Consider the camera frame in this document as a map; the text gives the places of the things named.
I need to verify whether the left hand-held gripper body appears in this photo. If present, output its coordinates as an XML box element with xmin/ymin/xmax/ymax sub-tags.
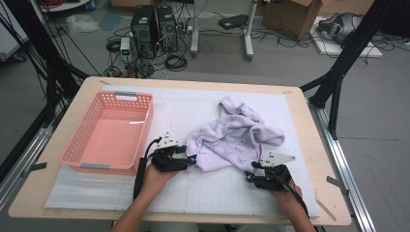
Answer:
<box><xmin>150</xmin><ymin>131</ymin><xmax>190</xmax><ymax>174</ymax></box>

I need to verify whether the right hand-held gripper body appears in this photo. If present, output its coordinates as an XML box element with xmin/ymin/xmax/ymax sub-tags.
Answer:
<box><xmin>252</xmin><ymin>152</ymin><xmax>297</xmax><ymax>191</ymax></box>

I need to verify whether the lilac printed towel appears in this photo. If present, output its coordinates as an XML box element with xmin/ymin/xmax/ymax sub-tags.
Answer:
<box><xmin>186</xmin><ymin>95</ymin><xmax>286</xmax><ymax>173</ymax></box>

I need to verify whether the pink plastic basket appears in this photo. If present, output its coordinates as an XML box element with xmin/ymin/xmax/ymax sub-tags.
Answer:
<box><xmin>59</xmin><ymin>90</ymin><xmax>155</xmax><ymax>176</ymax></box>

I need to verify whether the person's right hand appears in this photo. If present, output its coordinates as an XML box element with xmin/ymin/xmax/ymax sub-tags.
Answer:
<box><xmin>273</xmin><ymin>179</ymin><xmax>304</xmax><ymax>208</ymax></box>

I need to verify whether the person's left hand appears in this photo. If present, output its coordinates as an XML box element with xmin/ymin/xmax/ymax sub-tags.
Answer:
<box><xmin>141</xmin><ymin>163</ymin><xmax>180</xmax><ymax>197</ymax></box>

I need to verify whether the white grid mat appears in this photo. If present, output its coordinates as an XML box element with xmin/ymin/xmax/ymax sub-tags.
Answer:
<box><xmin>44</xmin><ymin>84</ymin><xmax>320</xmax><ymax>218</ymax></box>

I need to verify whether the small white power box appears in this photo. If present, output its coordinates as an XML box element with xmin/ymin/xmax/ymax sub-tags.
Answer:
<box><xmin>119</xmin><ymin>37</ymin><xmax>132</xmax><ymax>62</ymax></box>

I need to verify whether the white metal stand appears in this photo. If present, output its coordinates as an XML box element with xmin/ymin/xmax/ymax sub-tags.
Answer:
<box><xmin>190</xmin><ymin>0</ymin><xmax>259</xmax><ymax>62</ymax></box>

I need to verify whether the narrow black computer tower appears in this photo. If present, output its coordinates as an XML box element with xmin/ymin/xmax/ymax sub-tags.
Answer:
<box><xmin>156</xmin><ymin>5</ymin><xmax>179</xmax><ymax>52</ymax></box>

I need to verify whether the wide black computer tower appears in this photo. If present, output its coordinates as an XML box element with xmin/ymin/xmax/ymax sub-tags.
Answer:
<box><xmin>130</xmin><ymin>5</ymin><xmax>159</xmax><ymax>60</ymax></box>

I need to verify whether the white floor board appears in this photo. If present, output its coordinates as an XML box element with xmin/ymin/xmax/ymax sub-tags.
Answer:
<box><xmin>310</xmin><ymin>15</ymin><xmax>384</xmax><ymax>59</ymax></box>

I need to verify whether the black flat device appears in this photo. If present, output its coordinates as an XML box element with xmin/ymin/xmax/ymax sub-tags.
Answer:
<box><xmin>218</xmin><ymin>14</ymin><xmax>249</xmax><ymax>31</ymax></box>

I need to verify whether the blue sheet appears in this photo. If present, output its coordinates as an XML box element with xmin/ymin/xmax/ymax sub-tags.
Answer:
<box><xmin>98</xmin><ymin>11</ymin><xmax>124</xmax><ymax>32</ymax></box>

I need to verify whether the open cardboard box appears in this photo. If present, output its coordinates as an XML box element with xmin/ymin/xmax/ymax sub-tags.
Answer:
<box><xmin>262</xmin><ymin>0</ymin><xmax>323</xmax><ymax>42</ymax></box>

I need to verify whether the closed cardboard box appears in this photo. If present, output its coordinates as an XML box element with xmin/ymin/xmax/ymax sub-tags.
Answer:
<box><xmin>110</xmin><ymin>0</ymin><xmax>159</xmax><ymax>8</ymax></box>

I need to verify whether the grey headset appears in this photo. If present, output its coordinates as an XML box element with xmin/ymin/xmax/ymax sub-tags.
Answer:
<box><xmin>317</xmin><ymin>12</ymin><xmax>364</xmax><ymax>44</ymax></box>

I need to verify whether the clear plastic bag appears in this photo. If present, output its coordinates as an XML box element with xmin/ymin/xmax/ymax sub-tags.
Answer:
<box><xmin>66</xmin><ymin>13</ymin><xmax>100</xmax><ymax>35</ymax></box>

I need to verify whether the white round table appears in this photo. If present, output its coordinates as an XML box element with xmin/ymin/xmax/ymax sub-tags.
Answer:
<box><xmin>40</xmin><ymin>0</ymin><xmax>91</xmax><ymax>14</ymax></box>

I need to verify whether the white cabinet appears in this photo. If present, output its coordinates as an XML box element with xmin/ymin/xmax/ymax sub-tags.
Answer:
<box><xmin>0</xmin><ymin>0</ymin><xmax>29</xmax><ymax>63</ymax></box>

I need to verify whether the grey metal bracket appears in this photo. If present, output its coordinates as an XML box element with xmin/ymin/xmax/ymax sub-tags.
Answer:
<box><xmin>21</xmin><ymin>161</ymin><xmax>48</xmax><ymax>178</ymax></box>
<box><xmin>326</xmin><ymin>175</ymin><xmax>350</xmax><ymax>196</ymax></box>

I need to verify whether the aluminium rail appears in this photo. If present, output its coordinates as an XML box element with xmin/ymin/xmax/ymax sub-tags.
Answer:
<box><xmin>307</xmin><ymin>101</ymin><xmax>376</xmax><ymax>232</ymax></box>
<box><xmin>0</xmin><ymin>124</ymin><xmax>54</xmax><ymax>211</ymax></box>

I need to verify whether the coiled black cable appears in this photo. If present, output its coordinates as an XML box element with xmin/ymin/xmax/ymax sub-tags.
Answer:
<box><xmin>164</xmin><ymin>54</ymin><xmax>189</xmax><ymax>73</ymax></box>
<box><xmin>105</xmin><ymin>39</ymin><xmax>122</xmax><ymax>54</ymax></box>
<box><xmin>103</xmin><ymin>65</ymin><xmax>124</xmax><ymax>78</ymax></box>

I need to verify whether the black metal frame strut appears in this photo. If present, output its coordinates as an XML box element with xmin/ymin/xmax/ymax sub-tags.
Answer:
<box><xmin>0</xmin><ymin>0</ymin><xmax>90</xmax><ymax>130</ymax></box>
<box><xmin>299</xmin><ymin>0</ymin><xmax>400</xmax><ymax>140</ymax></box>

